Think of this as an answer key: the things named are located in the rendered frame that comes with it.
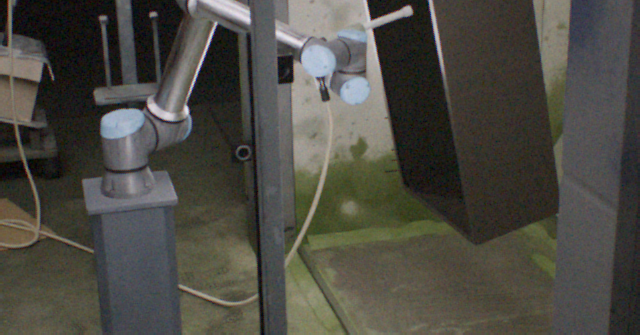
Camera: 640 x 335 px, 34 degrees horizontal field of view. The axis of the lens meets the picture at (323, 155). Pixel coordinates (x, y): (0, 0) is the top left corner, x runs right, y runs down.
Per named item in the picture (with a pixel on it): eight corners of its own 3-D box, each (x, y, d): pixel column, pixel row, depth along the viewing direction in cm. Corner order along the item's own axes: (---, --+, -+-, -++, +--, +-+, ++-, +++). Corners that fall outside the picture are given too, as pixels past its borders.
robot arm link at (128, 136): (94, 164, 361) (89, 116, 356) (130, 151, 374) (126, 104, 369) (125, 173, 353) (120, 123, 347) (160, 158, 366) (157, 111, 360)
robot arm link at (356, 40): (352, 37, 303) (351, 78, 307) (374, 30, 311) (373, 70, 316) (326, 32, 308) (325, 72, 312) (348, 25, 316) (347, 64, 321)
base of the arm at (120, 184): (102, 201, 355) (100, 174, 352) (99, 183, 373) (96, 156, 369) (158, 195, 360) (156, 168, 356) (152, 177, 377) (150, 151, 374)
